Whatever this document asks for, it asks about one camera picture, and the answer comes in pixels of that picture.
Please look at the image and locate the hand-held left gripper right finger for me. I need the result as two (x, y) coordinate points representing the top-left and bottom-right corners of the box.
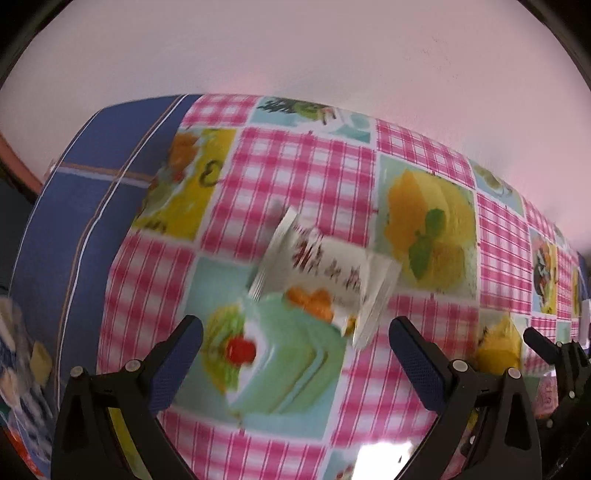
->
(389, 316), (543, 480)

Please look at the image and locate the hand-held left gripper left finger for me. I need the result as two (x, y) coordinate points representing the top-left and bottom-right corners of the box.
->
(51, 315), (205, 480)

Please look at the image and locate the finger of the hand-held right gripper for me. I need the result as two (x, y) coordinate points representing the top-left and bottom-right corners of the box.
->
(523, 327), (591, 480)

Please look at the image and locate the white nut print snack packet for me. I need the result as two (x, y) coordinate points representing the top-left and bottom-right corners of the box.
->
(248, 207), (402, 349)

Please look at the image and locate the yellow cake in clear packet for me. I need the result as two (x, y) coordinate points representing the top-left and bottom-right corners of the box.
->
(475, 314), (522, 374)

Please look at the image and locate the small beige block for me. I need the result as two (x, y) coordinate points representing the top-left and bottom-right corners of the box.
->
(30, 344), (54, 386)

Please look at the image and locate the crumpled blue white wrapper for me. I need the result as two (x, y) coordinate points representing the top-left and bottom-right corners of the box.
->
(0, 295), (56, 462)

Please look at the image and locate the pink checked printed tablecloth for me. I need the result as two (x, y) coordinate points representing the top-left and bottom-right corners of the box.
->
(97, 93), (585, 480)

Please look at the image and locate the dark cabinet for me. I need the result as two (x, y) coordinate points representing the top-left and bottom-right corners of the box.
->
(0, 171), (38, 291)

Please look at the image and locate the reddish brown board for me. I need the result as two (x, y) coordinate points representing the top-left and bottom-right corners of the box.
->
(0, 131), (44, 195)

